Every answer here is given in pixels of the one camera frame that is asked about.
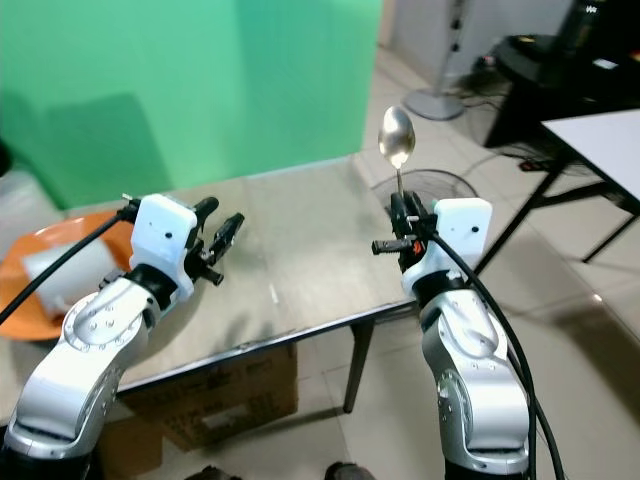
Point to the silver metal spoon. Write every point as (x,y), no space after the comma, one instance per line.
(397,137)

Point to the grey metal table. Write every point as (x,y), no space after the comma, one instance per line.
(300,250)

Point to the white round stand base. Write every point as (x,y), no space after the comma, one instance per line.
(433,103)

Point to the green screen backdrop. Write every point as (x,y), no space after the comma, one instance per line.
(190,80)

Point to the brown cardboard box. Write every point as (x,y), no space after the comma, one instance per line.
(230,395)

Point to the black power strip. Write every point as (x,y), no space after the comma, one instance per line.
(538,163)

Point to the white mug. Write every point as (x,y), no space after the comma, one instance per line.
(55,280)

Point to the black desk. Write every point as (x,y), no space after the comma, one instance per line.
(540,90)

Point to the orange plate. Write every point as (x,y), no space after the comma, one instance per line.
(20,300)

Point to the white table with black legs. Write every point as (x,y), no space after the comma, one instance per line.
(600,140)

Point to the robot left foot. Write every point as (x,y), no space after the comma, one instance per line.
(212,473)

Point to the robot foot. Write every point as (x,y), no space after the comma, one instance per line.
(212,473)
(350,472)

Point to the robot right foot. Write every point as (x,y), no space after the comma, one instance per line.
(350,472)

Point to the white paper sheet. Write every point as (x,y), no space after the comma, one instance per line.
(605,64)

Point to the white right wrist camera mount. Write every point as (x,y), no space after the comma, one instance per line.
(455,235)

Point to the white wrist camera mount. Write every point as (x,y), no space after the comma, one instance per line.
(455,235)
(163,232)

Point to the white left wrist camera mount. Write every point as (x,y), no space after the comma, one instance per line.
(163,232)

